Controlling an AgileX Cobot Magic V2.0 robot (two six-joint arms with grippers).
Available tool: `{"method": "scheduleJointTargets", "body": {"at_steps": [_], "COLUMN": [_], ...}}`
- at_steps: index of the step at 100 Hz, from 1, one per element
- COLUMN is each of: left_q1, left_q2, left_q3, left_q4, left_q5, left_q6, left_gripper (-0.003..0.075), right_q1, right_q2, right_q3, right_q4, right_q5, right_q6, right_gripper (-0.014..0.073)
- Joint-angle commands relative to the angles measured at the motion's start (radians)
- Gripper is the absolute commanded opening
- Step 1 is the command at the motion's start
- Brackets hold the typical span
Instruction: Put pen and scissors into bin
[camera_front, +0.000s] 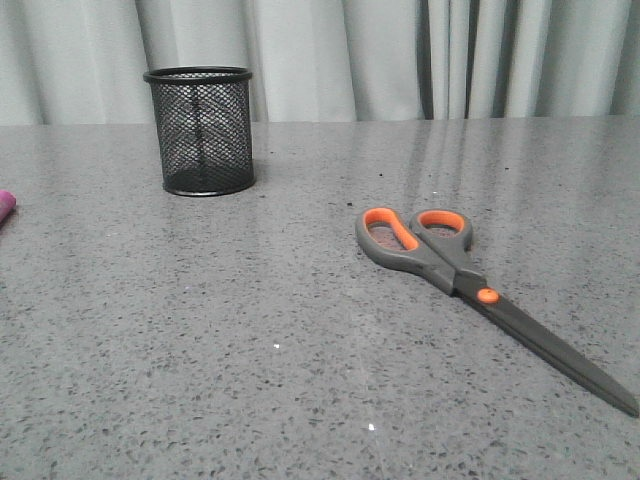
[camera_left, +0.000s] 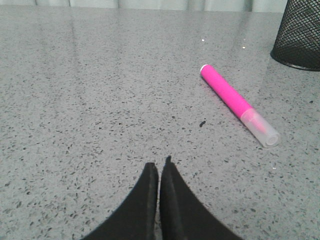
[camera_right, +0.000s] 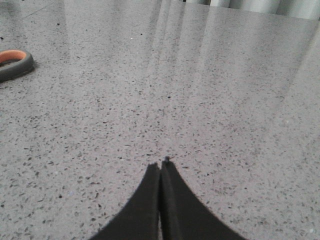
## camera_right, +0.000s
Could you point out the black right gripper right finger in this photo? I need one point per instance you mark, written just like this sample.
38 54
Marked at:
183 216

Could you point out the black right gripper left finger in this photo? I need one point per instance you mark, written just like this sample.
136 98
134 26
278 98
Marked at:
139 218

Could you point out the grey orange scissors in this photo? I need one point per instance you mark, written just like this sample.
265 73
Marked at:
23 63

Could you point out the grey curtain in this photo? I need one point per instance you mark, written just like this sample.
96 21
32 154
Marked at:
304 9

